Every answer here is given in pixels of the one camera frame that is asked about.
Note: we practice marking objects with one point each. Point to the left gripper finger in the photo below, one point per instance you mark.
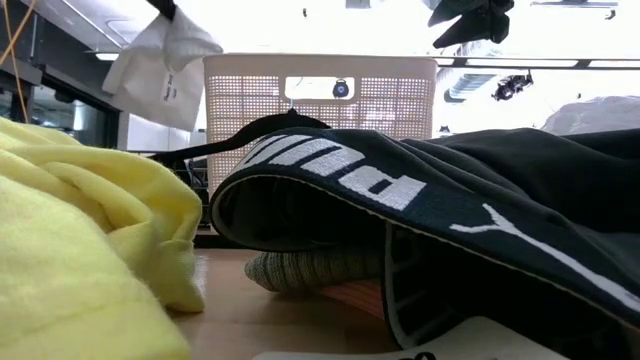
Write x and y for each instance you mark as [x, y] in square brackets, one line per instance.
[162, 7]

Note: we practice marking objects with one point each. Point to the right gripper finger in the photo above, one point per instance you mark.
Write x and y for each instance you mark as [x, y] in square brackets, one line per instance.
[455, 10]
[465, 32]

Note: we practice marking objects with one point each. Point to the white cloth with black label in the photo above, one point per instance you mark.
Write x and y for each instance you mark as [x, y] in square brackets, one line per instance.
[150, 85]

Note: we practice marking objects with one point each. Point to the dark underwear with white lettering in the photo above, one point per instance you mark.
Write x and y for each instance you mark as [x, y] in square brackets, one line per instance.
[450, 165]

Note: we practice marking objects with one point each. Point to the black clothes hanger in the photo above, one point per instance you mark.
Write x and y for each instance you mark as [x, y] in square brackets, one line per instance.
[270, 124]

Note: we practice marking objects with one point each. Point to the grey sock with pink cuff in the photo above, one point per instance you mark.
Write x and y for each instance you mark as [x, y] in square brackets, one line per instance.
[310, 270]

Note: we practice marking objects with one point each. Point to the ceiling light strip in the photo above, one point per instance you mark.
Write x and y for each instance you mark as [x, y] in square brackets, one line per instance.
[500, 63]
[107, 56]

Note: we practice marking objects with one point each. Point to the black ceiling spotlight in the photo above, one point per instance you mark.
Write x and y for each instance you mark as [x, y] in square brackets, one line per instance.
[341, 88]
[512, 85]

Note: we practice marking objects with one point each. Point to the large white laundry basket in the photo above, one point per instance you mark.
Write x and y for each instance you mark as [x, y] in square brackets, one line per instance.
[320, 65]

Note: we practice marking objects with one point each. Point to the yellow cloth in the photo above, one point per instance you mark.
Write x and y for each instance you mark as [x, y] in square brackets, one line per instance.
[75, 225]

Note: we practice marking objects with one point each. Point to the silver ventilation duct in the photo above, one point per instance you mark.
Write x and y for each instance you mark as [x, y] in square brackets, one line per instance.
[465, 85]

